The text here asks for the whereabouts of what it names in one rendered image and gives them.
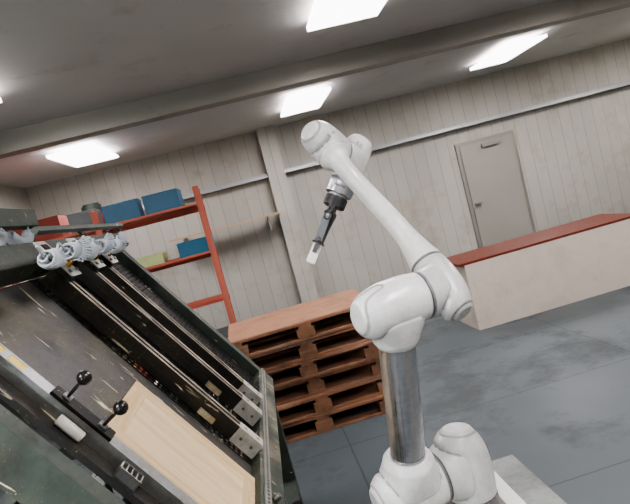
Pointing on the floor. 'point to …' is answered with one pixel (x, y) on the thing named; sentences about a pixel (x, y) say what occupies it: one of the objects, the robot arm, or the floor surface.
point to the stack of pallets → (314, 362)
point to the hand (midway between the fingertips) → (314, 253)
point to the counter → (553, 268)
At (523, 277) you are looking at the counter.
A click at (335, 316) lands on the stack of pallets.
